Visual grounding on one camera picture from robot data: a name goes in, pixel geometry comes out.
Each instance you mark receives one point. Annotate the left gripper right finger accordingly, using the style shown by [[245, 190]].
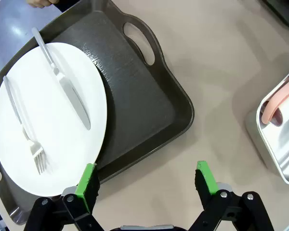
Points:
[[208, 183]]

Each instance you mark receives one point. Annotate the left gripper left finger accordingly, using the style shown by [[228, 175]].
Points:
[[86, 192]]

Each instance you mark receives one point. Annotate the dark brown serving tray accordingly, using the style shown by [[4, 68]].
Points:
[[139, 96]]

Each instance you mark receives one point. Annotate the person's right hand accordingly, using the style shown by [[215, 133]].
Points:
[[42, 3]]

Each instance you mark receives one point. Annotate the white round plate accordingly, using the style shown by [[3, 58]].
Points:
[[62, 144]]

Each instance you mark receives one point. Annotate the silver fork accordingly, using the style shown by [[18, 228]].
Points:
[[35, 148]]

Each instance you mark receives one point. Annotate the silver table knife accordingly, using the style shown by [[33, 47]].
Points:
[[72, 96]]

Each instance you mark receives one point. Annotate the black flat object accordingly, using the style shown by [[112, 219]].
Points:
[[284, 9]]

